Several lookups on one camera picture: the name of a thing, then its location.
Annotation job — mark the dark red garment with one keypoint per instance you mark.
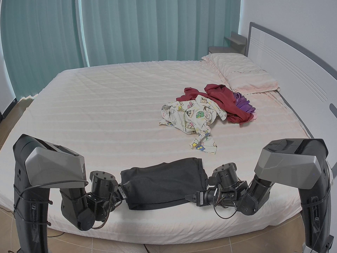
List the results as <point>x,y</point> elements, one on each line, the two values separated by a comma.
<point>226,104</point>

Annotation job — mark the white printed pyjama top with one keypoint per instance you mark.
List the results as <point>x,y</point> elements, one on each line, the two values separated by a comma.
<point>189,117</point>

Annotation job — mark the bed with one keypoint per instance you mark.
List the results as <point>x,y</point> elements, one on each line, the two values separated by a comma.
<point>118,109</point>

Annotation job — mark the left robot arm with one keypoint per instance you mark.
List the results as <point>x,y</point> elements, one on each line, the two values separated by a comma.
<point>39,162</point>

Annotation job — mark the blue-green curtain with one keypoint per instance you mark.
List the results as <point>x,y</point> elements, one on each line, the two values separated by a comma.
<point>163,22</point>
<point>44,41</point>

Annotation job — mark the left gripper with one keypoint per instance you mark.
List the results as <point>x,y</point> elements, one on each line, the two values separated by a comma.
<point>121,192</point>

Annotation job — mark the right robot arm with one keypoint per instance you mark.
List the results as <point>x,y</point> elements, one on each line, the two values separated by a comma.
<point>289,162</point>

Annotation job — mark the grey bedside table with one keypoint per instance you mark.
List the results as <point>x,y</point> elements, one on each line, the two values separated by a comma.
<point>229,45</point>

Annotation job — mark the purple garment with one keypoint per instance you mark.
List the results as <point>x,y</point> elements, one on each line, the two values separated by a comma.
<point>244,104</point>

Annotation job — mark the black T-shirt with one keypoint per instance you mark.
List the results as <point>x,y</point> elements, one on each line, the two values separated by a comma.
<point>163,183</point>

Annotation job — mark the cream pillow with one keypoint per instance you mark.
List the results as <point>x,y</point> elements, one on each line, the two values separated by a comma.
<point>242,72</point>

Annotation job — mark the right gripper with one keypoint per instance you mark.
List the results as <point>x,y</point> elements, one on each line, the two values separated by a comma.
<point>206,198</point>

